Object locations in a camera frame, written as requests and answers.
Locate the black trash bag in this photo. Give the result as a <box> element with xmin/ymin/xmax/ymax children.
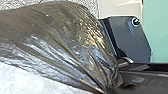
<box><xmin>0</xmin><ymin>0</ymin><xmax>122</xmax><ymax>94</ymax></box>

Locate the green framed glass door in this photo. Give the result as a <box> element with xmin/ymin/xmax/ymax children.
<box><xmin>142</xmin><ymin>0</ymin><xmax>168</xmax><ymax>64</ymax></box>

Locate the dark robot torso link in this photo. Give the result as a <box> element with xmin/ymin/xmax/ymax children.
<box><xmin>114</xmin><ymin>57</ymin><xmax>168</xmax><ymax>94</ymax></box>

